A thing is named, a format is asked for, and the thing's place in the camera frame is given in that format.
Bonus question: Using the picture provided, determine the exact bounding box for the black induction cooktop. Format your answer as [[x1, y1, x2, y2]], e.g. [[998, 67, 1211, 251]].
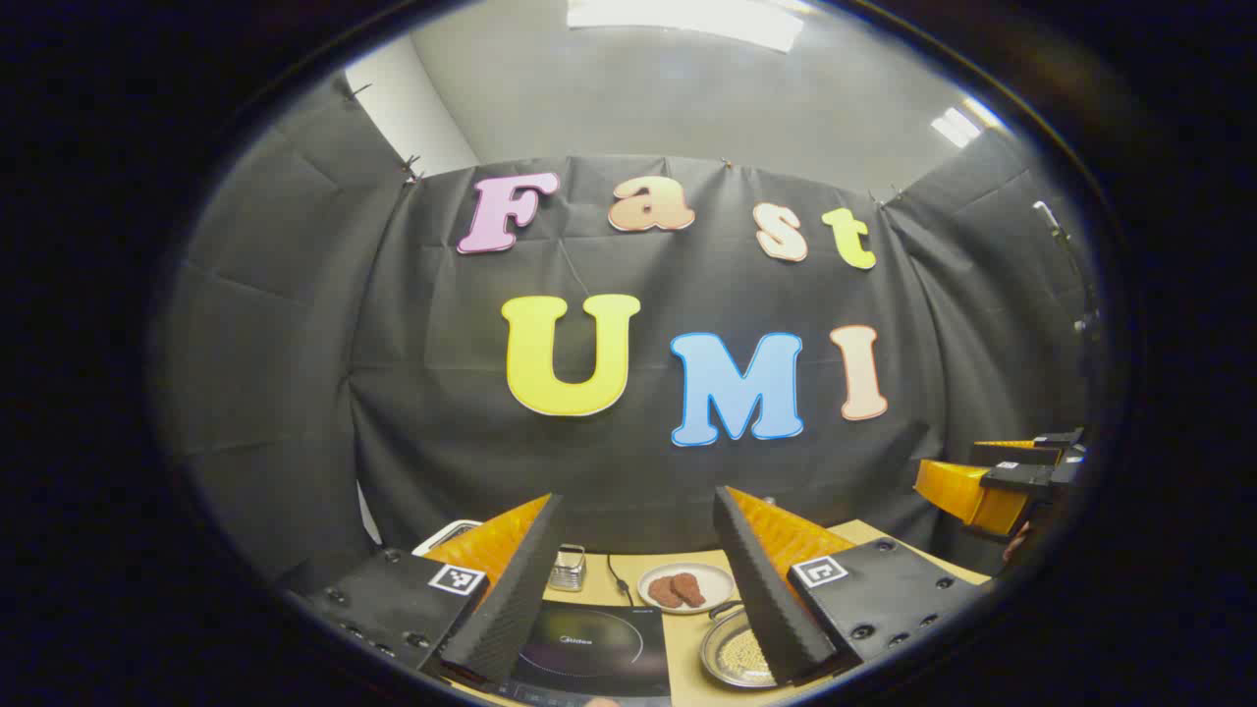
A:
[[496, 601, 674, 706]]

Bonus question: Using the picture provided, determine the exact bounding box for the ceiling light panel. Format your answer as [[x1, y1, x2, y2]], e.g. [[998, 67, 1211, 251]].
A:
[[931, 106, 983, 148]]

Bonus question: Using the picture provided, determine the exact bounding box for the metal wire utensil holder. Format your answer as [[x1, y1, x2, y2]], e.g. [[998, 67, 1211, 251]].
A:
[[548, 543, 587, 592]]

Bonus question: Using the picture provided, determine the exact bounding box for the white toaster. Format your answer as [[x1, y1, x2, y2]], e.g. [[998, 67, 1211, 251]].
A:
[[412, 519, 482, 556]]

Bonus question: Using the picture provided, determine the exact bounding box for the stainless steel pot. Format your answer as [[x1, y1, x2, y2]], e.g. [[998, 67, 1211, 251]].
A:
[[700, 601, 787, 688]]

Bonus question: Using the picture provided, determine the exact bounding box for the white round plate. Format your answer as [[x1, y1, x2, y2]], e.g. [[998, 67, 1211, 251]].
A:
[[637, 562, 737, 615]]

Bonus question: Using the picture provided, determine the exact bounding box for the black backdrop cloth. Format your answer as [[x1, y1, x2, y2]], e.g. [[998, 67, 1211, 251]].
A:
[[162, 74, 1091, 590]]

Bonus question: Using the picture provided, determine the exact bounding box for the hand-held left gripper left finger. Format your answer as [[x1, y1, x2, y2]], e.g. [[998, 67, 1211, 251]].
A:
[[285, 493, 568, 688]]

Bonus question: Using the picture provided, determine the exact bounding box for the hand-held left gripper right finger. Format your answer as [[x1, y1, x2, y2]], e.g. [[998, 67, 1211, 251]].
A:
[[712, 485, 988, 688]]

